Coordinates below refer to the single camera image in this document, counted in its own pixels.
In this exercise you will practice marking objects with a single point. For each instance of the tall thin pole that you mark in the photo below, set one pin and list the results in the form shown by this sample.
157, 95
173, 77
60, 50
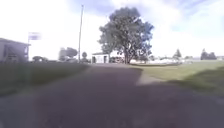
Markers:
80, 33

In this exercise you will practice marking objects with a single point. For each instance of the distant trees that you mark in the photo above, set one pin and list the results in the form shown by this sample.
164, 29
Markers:
207, 55

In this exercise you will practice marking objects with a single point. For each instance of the small white building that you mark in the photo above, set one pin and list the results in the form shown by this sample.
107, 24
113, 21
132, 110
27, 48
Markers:
100, 58

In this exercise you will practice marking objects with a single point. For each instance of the grass field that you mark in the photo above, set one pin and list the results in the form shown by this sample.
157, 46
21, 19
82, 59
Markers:
186, 73

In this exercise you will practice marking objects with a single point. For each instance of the grass strip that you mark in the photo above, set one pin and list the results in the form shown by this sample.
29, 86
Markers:
30, 75

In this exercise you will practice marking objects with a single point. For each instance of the sign on post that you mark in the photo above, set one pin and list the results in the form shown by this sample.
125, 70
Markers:
34, 36

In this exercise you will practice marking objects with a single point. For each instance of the grey asphalt path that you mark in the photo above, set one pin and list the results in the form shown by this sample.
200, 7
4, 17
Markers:
110, 100

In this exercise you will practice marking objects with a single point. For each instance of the grey building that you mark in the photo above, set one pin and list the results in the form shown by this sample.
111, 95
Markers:
12, 50

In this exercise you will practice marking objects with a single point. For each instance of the large leafy tree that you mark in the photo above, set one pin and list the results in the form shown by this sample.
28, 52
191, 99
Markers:
126, 31

